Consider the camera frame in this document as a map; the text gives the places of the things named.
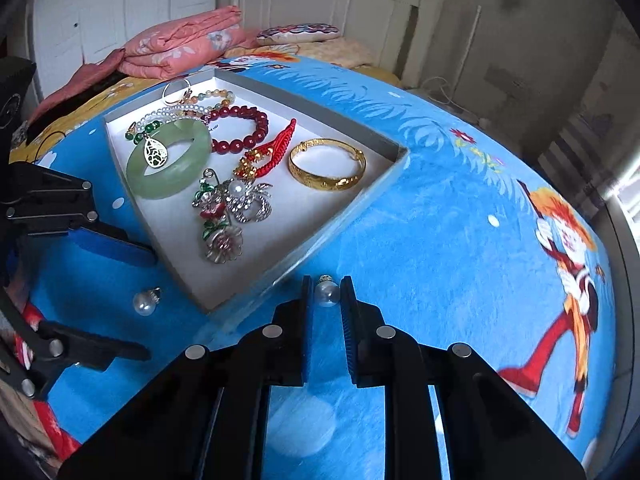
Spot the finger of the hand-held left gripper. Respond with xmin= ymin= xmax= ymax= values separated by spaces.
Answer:
xmin=0 ymin=286 xmax=152 ymax=402
xmin=5 ymin=162 xmax=157 ymax=267

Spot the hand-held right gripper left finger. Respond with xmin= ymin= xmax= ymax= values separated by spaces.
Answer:
xmin=57 ymin=275 xmax=315 ymax=480

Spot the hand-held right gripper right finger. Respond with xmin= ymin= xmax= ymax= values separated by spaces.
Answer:
xmin=340 ymin=275 xmax=587 ymax=480

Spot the pearl earring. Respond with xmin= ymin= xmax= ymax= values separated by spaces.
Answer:
xmin=132 ymin=287 xmax=164 ymax=317
xmin=315 ymin=274 xmax=342 ymax=309

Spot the gold filigree pendant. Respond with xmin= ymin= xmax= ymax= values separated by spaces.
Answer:
xmin=141 ymin=135 xmax=170 ymax=171

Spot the green red flower brooch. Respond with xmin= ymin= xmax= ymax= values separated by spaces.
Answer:
xmin=192 ymin=168 xmax=231 ymax=221

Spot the shell flower brooch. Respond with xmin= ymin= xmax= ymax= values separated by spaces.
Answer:
xmin=203 ymin=224 xmax=245 ymax=264

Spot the green jade bangle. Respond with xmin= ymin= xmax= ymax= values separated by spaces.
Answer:
xmin=125 ymin=118 xmax=214 ymax=200

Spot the grey jewelry box tray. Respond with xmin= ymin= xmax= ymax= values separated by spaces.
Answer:
xmin=102 ymin=67 xmax=411 ymax=316

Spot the silver pearl brooch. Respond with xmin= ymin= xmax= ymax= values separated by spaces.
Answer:
xmin=227 ymin=179 xmax=275 ymax=224

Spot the white pearl bracelet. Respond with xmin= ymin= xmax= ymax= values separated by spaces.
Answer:
xmin=124 ymin=104 xmax=222 ymax=145

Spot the silver ring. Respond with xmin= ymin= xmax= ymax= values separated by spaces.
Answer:
xmin=162 ymin=79 xmax=194 ymax=106

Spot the red bead bracelet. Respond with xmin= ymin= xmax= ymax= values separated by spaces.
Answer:
xmin=207 ymin=104 xmax=270 ymax=156

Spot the gold bangle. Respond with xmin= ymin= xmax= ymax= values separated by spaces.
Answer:
xmin=288 ymin=138 xmax=367 ymax=192

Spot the multicolour bead bracelet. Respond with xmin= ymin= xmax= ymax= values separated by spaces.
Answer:
xmin=187 ymin=88 xmax=236 ymax=111

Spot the red cord gold charm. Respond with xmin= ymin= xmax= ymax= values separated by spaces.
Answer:
xmin=232 ymin=117 xmax=299 ymax=181

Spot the white wardrobe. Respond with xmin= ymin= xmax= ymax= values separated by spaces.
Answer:
xmin=30 ymin=0 xmax=221 ymax=101

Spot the pink floral quilt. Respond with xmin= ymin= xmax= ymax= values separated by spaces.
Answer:
xmin=30 ymin=5 xmax=261 ymax=126

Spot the white nightstand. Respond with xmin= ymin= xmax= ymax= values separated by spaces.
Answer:
xmin=400 ymin=85 xmax=501 ymax=127

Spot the embroidered patterned pillow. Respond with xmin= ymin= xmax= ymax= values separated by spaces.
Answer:
xmin=255 ymin=22 xmax=344 ymax=47

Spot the printed striped curtain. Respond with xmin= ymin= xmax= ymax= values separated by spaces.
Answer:
xmin=537 ymin=85 xmax=626 ymax=221

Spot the slim silver lamp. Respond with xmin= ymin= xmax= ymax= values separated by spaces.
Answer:
xmin=449 ymin=4 xmax=484 ymax=111

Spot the white wooden headboard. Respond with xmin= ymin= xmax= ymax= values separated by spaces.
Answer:
xmin=229 ymin=0 xmax=446 ymax=89

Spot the white cable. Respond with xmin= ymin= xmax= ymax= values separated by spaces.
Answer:
xmin=419 ymin=75 xmax=466 ymax=111

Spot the grey wall socket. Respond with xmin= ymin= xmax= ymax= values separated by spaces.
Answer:
xmin=483 ymin=63 xmax=531 ymax=89

